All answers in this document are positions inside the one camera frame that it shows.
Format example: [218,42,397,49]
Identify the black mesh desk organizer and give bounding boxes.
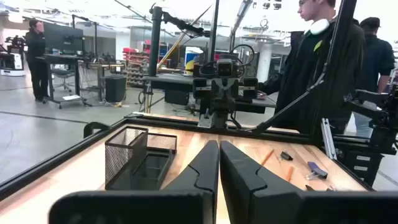
[104,126,178,191]

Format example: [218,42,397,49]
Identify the black machine beside table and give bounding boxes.
[343,83,398,156]

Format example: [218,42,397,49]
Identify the black aluminium table frame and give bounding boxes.
[0,113,379,202]

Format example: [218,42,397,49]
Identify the blue and white barrel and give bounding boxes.
[185,46,203,75]

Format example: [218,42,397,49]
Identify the dark workbench table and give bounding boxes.
[141,73,277,114]

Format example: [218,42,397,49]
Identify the grey office chair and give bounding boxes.
[51,67,76,93]

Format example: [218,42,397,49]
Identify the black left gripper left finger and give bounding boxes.
[48,139,220,224]

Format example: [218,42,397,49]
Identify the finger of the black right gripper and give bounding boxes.
[213,93,224,114]
[224,93,236,114]

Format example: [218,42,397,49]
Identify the white headphones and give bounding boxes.
[303,17,331,36]

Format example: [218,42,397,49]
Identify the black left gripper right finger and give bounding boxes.
[220,140,398,224]

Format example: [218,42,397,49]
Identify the silver aluminium extrusion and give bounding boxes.
[320,117,338,161]

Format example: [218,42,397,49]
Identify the black standing desk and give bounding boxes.
[35,52,93,110]

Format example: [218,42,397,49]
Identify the person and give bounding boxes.
[351,17,396,138]
[257,0,367,135]
[24,18,50,103]

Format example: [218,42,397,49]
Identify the white machine with black top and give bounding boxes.
[0,35,25,77]

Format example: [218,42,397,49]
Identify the black frame clamp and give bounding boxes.
[83,121,110,139]

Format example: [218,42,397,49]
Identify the red parts shelf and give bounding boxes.
[122,46,150,88]

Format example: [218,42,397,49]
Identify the black bin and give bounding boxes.
[104,75,127,103]

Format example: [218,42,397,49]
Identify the black post with boom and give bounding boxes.
[148,4,206,78]

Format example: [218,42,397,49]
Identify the black vertical pole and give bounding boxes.
[208,0,220,63]

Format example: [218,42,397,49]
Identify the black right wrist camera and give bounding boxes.
[216,58,234,78]

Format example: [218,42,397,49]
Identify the black gantry post with brace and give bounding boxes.
[251,0,359,141]

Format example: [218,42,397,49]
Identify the black box with white labels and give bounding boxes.
[337,149,385,187]

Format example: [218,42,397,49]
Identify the black computer monitor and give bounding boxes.
[43,22,84,54]

